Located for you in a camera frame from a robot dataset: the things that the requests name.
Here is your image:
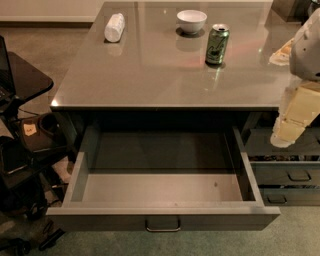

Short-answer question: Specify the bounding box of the grey counter cabinet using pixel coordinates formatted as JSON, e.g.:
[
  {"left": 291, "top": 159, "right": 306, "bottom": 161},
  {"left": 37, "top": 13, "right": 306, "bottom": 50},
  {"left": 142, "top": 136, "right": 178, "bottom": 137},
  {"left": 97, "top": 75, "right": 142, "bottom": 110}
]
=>
[{"left": 51, "top": 1, "right": 301, "bottom": 128}]

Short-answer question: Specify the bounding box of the black laptop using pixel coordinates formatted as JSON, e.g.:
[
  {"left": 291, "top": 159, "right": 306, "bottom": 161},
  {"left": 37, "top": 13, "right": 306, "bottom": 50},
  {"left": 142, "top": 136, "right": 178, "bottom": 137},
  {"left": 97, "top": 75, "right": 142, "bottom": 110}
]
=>
[{"left": 0, "top": 36, "right": 16, "bottom": 105}]

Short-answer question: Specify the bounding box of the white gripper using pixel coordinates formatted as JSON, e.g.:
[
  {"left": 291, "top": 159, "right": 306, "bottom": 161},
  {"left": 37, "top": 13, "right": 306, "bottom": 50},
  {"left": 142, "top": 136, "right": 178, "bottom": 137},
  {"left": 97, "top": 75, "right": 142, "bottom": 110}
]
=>
[{"left": 269, "top": 9, "right": 320, "bottom": 148}]

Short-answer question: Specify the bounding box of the green soda can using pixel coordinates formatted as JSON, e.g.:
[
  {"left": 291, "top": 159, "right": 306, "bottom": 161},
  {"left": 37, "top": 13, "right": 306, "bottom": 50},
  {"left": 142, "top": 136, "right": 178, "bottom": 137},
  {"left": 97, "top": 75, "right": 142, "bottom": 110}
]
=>
[{"left": 205, "top": 24, "right": 230, "bottom": 65}]

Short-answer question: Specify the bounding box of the open grey top drawer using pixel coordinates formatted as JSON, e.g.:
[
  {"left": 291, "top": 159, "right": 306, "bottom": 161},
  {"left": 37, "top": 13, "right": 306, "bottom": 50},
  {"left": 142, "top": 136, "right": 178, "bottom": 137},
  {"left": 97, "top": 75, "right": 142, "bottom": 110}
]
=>
[{"left": 48, "top": 127, "right": 280, "bottom": 231}]

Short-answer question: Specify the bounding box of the black side table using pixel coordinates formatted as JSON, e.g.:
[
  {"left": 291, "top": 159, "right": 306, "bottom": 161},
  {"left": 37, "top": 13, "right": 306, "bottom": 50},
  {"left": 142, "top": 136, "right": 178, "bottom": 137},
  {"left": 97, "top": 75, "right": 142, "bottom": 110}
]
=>
[{"left": 8, "top": 52, "right": 54, "bottom": 102}]

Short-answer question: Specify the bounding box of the grey lower side drawer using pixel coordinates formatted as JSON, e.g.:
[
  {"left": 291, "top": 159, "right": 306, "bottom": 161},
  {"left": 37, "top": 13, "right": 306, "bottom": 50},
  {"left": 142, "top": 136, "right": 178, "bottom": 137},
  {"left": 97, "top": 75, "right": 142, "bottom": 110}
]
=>
[{"left": 260, "top": 188, "right": 320, "bottom": 206}]

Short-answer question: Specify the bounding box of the brown box with cup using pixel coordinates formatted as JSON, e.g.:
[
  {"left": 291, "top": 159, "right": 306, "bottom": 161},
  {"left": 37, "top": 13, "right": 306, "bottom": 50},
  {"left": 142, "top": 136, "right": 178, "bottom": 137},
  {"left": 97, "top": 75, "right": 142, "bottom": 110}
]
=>
[{"left": 20, "top": 113, "right": 66, "bottom": 153}]

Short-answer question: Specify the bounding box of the clear plastic water bottle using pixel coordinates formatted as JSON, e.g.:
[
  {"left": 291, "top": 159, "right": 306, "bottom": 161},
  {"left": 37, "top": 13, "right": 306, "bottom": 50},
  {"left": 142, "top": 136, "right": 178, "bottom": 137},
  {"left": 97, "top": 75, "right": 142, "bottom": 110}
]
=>
[{"left": 104, "top": 13, "right": 125, "bottom": 43}]

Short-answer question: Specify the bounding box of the white ceramic bowl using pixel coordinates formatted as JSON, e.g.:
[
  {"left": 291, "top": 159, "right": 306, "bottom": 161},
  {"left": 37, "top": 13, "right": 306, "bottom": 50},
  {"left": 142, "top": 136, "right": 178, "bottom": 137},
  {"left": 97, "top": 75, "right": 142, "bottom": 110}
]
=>
[{"left": 177, "top": 10, "right": 207, "bottom": 34}]

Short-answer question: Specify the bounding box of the metal drawer handle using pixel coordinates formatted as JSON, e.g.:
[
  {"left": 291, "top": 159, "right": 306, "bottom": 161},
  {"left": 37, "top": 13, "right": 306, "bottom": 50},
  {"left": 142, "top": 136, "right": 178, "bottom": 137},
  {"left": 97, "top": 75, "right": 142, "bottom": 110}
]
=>
[{"left": 145, "top": 217, "right": 181, "bottom": 233}]

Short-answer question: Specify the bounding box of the grey middle side drawer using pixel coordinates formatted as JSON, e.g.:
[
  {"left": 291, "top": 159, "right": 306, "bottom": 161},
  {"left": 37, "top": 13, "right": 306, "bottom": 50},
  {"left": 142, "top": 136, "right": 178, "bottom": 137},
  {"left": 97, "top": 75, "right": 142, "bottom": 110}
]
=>
[{"left": 250, "top": 158, "right": 320, "bottom": 185}]

